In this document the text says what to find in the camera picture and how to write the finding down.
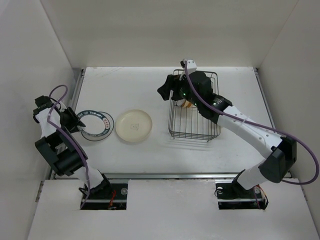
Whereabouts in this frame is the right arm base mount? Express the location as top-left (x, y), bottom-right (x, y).
top-left (214, 180), bottom-right (269, 210)

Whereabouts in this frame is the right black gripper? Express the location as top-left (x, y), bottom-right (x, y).
top-left (157, 73), bottom-right (202, 108)

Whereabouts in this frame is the white grey-ring flower plate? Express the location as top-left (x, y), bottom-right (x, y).
top-left (77, 110), bottom-right (115, 142)

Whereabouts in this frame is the grey wire dish rack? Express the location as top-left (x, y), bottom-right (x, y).
top-left (166, 69), bottom-right (222, 141)

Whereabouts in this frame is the yellow bear plate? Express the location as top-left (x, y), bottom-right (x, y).
top-left (181, 100), bottom-right (194, 108)

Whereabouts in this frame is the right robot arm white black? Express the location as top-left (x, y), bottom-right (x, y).
top-left (157, 71), bottom-right (297, 197)

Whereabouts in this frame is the cream bear plate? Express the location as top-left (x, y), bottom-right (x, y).
top-left (115, 109), bottom-right (153, 143)

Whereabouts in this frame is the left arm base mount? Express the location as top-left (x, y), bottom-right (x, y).
top-left (79, 179), bottom-right (129, 211)

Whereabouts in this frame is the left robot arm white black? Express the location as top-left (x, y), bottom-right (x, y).
top-left (33, 95), bottom-right (113, 199)

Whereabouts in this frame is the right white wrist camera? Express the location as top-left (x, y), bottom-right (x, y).
top-left (180, 58), bottom-right (198, 75)

